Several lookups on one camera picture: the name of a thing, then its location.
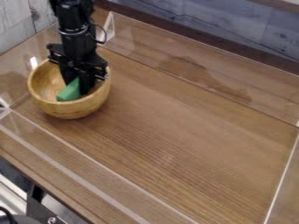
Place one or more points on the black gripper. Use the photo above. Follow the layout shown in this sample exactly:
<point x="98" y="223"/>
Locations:
<point x="78" y="59"/>

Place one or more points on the green rectangular stick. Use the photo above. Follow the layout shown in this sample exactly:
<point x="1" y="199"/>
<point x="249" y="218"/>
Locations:
<point x="70" y="93"/>

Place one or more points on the wooden bowl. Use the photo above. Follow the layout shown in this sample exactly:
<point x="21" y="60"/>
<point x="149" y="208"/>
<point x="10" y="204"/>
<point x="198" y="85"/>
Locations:
<point x="46" y="84"/>

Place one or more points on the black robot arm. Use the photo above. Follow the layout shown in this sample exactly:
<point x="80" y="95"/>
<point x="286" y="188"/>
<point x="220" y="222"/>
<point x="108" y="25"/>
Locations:
<point x="74" y="15"/>

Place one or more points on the clear acrylic corner bracket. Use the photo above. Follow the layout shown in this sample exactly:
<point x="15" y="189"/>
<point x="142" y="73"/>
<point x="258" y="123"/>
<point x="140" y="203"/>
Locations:
<point x="106" y="31"/>

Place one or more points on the clear acrylic tray wall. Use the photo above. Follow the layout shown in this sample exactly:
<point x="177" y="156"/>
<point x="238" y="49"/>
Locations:
<point x="154" y="161"/>

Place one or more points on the black table leg bracket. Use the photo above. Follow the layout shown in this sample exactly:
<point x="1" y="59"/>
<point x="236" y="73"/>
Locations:
<point x="37" y="210"/>

